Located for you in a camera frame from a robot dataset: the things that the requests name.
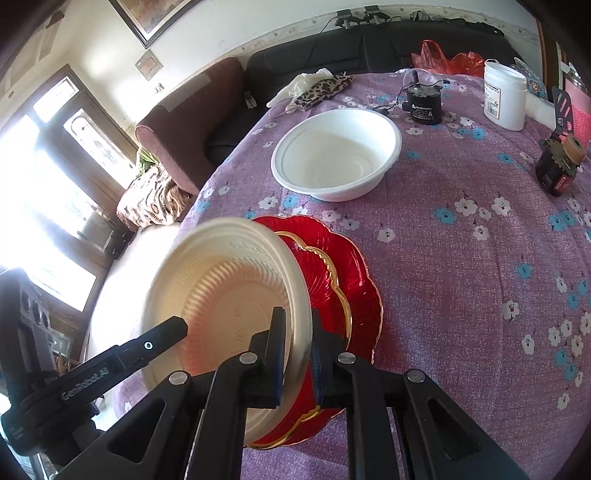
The pink knit covered bottle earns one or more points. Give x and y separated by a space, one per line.
580 99

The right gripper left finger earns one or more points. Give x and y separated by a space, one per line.
249 380

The cream ribbed foam plate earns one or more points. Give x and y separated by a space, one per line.
224 279

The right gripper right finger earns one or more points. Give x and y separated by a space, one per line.
370 397

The small black round device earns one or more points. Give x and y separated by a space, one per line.
424 104

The large white foam bowl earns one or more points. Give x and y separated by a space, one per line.
338 155

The black sofa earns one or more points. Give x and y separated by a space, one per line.
360 50

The brown patterned blanket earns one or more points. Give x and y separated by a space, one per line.
153 199

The red plastic bag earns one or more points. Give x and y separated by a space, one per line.
432 58

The black cameras on sofa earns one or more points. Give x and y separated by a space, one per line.
371 15

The white plastic canister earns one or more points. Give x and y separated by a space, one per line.
505 93

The dark jar red label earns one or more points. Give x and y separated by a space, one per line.
556 168

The leopard print pouch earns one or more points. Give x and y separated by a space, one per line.
323 90

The maroon armchair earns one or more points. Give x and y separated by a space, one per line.
176 128

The framed horse painting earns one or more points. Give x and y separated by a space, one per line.
149 19

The black phone stand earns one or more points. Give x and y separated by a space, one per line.
563 112

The red scalloped plate gold rim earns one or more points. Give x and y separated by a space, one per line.
348 303

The purple floral tablecloth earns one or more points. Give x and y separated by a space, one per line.
484 277

